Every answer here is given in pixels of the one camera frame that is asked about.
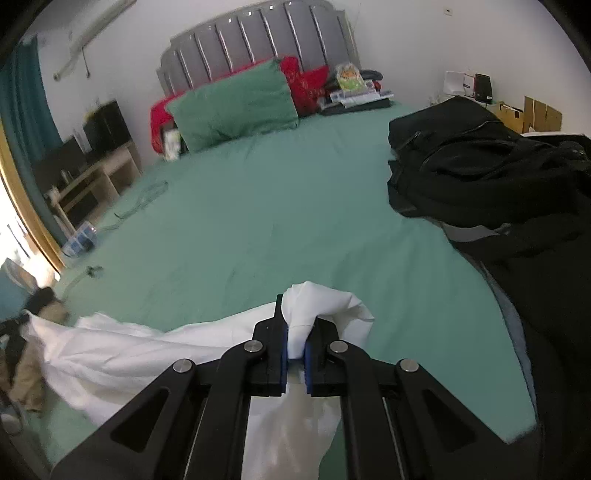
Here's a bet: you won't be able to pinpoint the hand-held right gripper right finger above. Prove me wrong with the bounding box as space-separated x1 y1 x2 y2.
302 316 546 480

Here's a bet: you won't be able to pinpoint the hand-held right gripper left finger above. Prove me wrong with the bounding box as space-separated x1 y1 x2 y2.
50 294 301 480

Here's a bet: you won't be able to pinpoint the white hooded jacket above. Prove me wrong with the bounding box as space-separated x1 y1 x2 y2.
23 281 376 480

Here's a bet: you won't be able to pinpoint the bed with green sheet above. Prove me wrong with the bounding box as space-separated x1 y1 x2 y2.
23 99 539 462

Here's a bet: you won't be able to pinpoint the grey blue garment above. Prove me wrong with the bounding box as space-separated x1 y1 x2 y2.
480 263 539 435

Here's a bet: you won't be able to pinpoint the white blue power strip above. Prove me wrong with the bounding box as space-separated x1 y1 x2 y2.
60 220 100 257

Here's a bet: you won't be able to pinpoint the white packet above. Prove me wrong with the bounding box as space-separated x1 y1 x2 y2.
163 128 182 162

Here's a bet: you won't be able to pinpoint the black cloth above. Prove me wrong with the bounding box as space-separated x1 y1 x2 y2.
0 286 56 384

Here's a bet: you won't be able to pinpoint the wooden desk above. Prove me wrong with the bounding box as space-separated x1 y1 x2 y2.
48 143 141 236

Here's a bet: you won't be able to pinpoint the green pillow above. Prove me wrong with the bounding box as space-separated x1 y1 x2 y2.
165 59 300 153

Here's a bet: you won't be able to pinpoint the black garment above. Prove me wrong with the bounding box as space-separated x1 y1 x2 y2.
445 138 591 480

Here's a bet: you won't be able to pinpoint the beige garment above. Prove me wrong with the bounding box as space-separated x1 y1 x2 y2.
7 300 70 412

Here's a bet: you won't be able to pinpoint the large red pillow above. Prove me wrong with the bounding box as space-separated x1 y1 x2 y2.
149 56 305 155

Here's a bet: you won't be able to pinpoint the black zip jacket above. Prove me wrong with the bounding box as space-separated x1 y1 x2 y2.
387 97 591 229

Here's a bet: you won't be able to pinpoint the stack of books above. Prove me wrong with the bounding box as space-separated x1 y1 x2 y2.
318 88 395 116

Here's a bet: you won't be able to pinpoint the small red pillow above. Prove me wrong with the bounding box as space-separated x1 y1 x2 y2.
295 65 331 116

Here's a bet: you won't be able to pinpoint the colourful snack packet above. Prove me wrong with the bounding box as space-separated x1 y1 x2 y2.
335 62 365 90

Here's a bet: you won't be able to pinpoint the black computer tower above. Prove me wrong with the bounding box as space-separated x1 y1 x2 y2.
83 100 131 153

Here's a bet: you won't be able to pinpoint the black monitor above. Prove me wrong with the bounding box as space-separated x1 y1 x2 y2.
34 136 88 192

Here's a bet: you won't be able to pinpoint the grey padded headboard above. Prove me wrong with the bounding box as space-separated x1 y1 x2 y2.
156 0 361 93

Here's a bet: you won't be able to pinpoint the white box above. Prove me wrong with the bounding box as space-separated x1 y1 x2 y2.
443 70 476 97

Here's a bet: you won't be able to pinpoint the black device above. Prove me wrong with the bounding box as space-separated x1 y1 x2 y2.
474 74 494 103

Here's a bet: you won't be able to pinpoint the cardboard boxes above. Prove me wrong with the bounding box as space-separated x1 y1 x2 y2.
496 95 563 134

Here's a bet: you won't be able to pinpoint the air conditioner pipe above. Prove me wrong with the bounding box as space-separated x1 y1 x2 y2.
53 55 84 81

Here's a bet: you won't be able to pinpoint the teal curtain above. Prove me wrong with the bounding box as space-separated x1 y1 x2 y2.
0 37 63 148

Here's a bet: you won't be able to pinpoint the black cable with ring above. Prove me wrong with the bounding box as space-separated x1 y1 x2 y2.
65 263 105 296

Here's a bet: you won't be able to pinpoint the yellow door frame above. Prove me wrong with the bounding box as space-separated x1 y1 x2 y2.
0 120 65 273

